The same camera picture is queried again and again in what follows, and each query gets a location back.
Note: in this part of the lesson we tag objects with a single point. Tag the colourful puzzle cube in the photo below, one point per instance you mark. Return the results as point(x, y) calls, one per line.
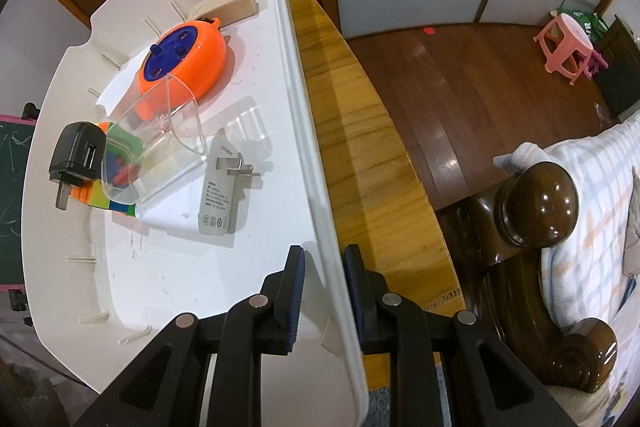
point(95, 197)

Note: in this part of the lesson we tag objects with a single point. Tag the green chalkboard with pink frame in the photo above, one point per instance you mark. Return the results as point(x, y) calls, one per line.
point(12, 207)

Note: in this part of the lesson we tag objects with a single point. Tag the white plastic tray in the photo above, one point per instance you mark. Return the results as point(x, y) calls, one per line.
point(200, 267)

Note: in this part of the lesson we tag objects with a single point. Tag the green bag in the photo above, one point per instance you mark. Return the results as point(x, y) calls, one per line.
point(592, 24)

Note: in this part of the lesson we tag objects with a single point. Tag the white wall charger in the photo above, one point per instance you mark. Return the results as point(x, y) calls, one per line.
point(217, 202)

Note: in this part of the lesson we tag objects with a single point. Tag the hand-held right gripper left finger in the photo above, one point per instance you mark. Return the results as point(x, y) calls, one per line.
point(295, 297)

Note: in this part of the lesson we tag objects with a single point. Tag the pink plastic stool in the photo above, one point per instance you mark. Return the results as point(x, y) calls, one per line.
point(562, 42)

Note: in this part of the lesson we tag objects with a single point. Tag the dark wooden cabinet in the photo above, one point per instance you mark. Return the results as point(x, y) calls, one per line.
point(620, 77)

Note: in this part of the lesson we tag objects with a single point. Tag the clear plastic cup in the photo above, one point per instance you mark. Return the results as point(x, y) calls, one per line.
point(150, 127)

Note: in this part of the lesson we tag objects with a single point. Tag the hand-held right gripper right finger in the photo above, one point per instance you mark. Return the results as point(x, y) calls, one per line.
point(350, 292)

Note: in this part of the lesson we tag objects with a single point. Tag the black wall charger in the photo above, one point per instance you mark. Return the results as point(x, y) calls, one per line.
point(75, 152)

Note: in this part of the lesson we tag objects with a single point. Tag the checked blanket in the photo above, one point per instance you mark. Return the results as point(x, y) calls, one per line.
point(595, 232)

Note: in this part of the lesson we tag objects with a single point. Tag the cream cushion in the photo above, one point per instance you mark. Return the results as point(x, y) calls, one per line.
point(580, 407)

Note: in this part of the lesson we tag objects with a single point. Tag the beige rectangular block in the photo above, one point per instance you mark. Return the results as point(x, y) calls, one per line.
point(227, 4)

